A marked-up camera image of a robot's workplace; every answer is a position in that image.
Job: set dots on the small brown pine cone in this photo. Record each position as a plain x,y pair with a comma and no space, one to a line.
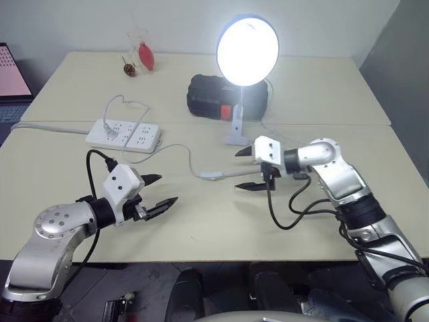
129,68

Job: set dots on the black tool case red latch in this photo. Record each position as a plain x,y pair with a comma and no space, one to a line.
207,97

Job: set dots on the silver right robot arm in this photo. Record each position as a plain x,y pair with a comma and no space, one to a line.
342,177

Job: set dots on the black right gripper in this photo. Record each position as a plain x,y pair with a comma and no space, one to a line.
269,174

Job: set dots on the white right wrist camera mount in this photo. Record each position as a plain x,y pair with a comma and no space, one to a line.
268,151

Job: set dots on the laptop with pink screen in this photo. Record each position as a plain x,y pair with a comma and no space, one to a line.
10,73

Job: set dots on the clear glass beaker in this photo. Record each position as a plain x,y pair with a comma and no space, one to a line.
134,50

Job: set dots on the white round clip desk lamp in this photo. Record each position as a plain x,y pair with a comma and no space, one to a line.
248,50

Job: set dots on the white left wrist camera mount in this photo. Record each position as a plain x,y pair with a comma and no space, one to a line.
119,182

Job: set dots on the white power strip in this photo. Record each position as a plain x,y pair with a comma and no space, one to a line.
134,134

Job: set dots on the dark rounded shape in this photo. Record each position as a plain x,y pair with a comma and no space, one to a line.
268,285
184,295

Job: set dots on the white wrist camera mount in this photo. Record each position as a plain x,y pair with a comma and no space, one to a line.
268,151
119,182

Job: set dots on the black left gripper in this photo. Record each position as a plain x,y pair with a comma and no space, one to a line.
135,209

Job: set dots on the red rubber bulb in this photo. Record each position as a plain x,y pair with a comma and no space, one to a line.
146,55

